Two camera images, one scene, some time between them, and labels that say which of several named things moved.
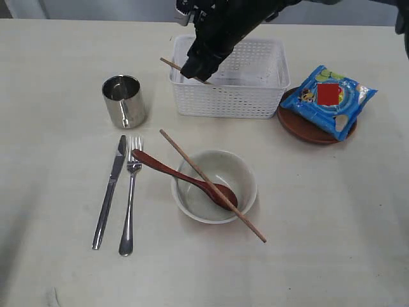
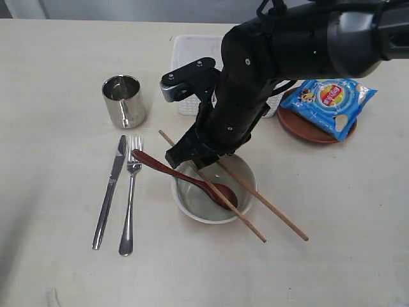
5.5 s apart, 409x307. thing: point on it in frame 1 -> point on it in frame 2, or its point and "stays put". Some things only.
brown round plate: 305,128 stays put
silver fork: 134,166 stays put
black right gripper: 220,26 -> 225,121
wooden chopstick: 179,68 -> 231,173
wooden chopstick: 209,181 stays put
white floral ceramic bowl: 221,167 stays put
